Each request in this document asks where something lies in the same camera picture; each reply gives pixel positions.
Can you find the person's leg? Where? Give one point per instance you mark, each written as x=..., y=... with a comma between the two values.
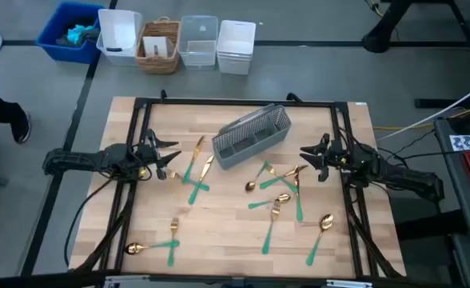
x=3, y=112

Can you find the white stacked plastic bin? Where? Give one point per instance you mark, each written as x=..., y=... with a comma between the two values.
x=236, y=40

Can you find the grey equipment cart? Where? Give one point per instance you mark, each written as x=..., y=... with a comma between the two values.
x=459, y=192

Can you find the black floor stand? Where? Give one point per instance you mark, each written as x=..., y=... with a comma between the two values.
x=383, y=32

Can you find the blue plastic bin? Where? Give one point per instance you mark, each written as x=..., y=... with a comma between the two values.
x=49, y=44

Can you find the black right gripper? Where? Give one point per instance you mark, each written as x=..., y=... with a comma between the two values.
x=333, y=158

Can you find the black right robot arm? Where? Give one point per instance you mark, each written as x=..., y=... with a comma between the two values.
x=395, y=172

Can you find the white printed label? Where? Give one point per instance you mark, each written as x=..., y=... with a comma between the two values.
x=468, y=142

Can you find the dark cloth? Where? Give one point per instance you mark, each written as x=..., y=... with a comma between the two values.
x=65, y=40

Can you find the black metal table frame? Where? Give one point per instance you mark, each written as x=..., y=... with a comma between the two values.
x=239, y=101

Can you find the white cardboard piece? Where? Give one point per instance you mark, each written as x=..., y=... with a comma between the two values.
x=155, y=45

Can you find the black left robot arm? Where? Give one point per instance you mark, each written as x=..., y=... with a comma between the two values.
x=83, y=160

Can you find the clear plastic bin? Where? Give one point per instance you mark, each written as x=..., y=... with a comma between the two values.
x=198, y=40

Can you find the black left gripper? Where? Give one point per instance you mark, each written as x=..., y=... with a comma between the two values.
x=149, y=154

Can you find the wicker basket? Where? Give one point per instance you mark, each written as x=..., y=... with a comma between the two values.
x=159, y=66

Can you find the black crossbar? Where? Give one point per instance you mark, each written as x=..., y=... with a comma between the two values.
x=39, y=280

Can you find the teal cloth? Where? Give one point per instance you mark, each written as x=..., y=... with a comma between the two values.
x=77, y=34

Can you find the white open plastic bin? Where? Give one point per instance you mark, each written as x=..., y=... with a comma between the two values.
x=119, y=32

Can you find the grey mesh cutlery caddy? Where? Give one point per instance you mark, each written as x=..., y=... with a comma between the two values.
x=255, y=150

